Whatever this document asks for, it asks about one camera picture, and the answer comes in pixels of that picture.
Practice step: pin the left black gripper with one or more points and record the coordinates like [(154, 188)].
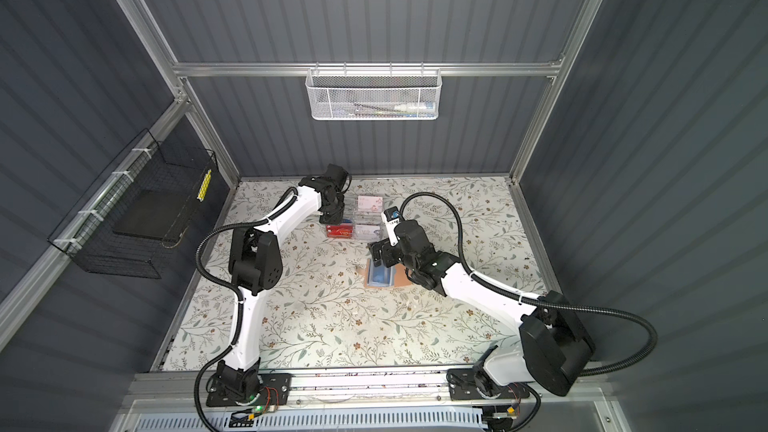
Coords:
[(335, 219)]

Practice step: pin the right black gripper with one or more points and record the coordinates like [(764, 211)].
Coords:
[(386, 247)]

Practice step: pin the pink leather card holder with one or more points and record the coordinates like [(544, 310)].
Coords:
[(400, 281)]

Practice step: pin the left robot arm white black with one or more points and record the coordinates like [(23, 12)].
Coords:
[(255, 266)]

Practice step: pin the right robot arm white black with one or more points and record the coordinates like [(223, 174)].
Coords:
[(555, 346)]

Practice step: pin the white card in organizer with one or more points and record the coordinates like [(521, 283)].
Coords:
[(367, 232)]

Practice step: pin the pink card in organizer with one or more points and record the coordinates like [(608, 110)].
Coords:
[(370, 204)]

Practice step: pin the clear acrylic card organizer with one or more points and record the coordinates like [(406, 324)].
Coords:
[(352, 216)]

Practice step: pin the red card in organizer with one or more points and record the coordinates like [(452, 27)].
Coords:
[(341, 231)]

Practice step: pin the white tube in basket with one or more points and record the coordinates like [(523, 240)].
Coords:
[(417, 109)]

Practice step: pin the yellow tag on basket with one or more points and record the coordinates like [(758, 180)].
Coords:
[(204, 185)]

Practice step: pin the black pad in basket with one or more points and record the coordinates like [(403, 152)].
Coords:
[(151, 216)]

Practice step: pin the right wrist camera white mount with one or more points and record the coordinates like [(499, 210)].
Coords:
[(391, 218)]

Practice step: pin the white wire mesh basket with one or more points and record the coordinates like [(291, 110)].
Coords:
[(355, 97)]

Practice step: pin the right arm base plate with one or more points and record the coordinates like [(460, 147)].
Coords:
[(471, 383)]

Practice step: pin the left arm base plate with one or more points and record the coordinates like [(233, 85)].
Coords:
[(229, 389)]

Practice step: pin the white perforated cable duct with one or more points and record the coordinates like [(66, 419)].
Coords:
[(368, 419)]

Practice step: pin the black wire mesh basket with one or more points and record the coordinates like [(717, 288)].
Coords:
[(87, 237)]

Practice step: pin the aluminium front rail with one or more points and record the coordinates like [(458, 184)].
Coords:
[(315, 388)]

